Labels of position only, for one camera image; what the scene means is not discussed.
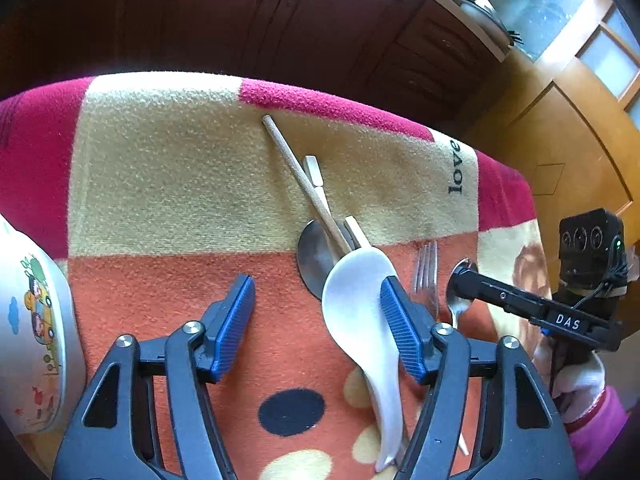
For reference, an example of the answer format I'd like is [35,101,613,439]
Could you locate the person's right forearm pink sleeve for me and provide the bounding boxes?
[567,387,632,466]

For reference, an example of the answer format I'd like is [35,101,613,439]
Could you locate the dark wooden base cabinet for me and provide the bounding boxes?
[0,0,506,126]

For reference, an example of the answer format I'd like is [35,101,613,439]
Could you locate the small metal spoon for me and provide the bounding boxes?
[446,258,480,331]

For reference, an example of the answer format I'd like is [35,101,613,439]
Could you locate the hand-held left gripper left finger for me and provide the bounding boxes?
[52,274,257,480]

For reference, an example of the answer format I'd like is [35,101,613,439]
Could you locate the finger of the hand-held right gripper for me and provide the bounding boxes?
[451,265,623,352]

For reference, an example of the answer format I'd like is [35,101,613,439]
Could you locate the printed checkered blanket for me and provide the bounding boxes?
[0,72,556,480]

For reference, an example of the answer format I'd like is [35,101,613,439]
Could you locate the wooden door with glass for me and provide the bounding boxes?
[450,0,640,281]

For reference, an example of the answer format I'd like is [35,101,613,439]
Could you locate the white cartoon print cup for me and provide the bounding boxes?
[0,212,87,436]

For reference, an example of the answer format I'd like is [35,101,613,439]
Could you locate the metal pot with lid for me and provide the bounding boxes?
[459,0,523,48]

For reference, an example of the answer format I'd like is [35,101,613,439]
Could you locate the metal fork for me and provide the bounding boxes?
[414,240,442,323]

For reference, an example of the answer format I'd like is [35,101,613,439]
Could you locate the white ceramic spoon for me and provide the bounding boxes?
[321,247,408,472]

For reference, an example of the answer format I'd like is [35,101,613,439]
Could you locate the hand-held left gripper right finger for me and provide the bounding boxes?
[380,276,583,480]

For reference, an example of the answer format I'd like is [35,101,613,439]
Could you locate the large metal spoon cream handle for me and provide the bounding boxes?
[297,155,353,303]

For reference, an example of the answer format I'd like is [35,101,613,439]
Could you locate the person's right hand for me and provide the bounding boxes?
[534,337,607,423]

